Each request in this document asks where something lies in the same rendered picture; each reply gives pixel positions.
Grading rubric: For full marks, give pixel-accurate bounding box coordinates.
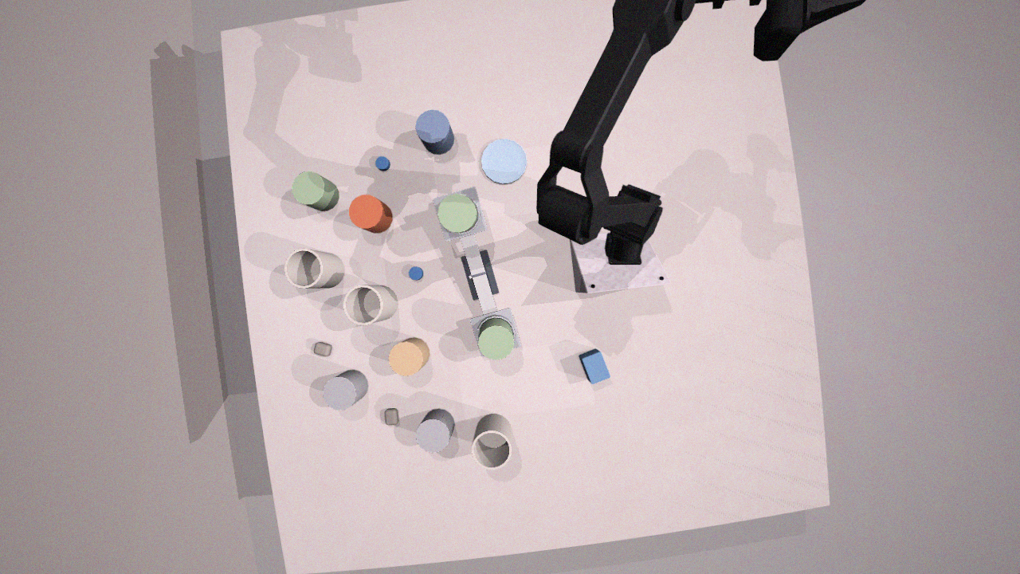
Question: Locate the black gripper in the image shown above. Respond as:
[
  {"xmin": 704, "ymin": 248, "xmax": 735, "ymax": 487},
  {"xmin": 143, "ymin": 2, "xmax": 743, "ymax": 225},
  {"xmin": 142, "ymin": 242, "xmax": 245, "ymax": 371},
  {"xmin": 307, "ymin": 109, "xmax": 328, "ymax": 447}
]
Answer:
[{"xmin": 753, "ymin": 0, "xmax": 865, "ymax": 61}]

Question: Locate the light blue block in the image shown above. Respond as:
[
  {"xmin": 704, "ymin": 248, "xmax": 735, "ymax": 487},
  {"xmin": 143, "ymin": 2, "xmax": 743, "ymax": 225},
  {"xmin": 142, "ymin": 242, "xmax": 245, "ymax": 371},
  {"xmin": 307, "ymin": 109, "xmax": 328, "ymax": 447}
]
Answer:
[{"xmin": 579, "ymin": 349, "xmax": 610, "ymax": 384}]

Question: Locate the orange cylinder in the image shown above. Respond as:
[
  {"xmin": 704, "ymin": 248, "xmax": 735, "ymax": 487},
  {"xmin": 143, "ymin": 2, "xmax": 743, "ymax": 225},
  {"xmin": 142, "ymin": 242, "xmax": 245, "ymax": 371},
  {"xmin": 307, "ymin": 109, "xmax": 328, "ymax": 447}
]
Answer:
[{"xmin": 349, "ymin": 195, "xmax": 392, "ymax": 234}]

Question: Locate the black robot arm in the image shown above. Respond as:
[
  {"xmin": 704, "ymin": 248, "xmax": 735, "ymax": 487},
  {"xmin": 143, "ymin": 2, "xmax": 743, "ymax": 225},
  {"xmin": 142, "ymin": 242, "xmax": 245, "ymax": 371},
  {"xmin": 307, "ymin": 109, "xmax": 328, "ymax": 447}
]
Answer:
[{"xmin": 536, "ymin": 0, "xmax": 707, "ymax": 265}]

